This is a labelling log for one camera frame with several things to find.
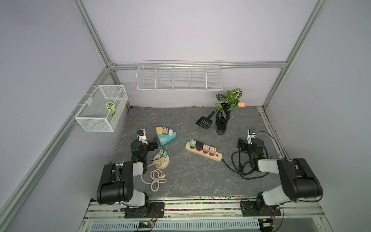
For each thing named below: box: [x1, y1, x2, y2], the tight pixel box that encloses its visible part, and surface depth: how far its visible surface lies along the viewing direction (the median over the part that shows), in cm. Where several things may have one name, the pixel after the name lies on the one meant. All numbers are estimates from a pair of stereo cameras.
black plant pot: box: [215, 102, 232, 136], surface depth 104 cm
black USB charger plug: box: [195, 140, 204, 150], surface depth 93 cm
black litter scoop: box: [195, 111, 215, 130], surface depth 114 cm
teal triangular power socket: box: [156, 131, 177, 146], surface depth 101 cm
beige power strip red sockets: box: [185, 142, 224, 162], surface depth 93 cm
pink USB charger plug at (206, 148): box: [202, 144, 211, 152], surface depth 91 cm
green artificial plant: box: [214, 87, 243, 119], surface depth 91 cm
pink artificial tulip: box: [237, 101, 246, 108], surface depth 86 cm
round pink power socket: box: [152, 153, 170, 170], surface depth 90 cm
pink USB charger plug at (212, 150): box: [209, 146, 217, 155], surface depth 91 cm
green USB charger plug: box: [189, 139, 197, 148], surface depth 93 cm
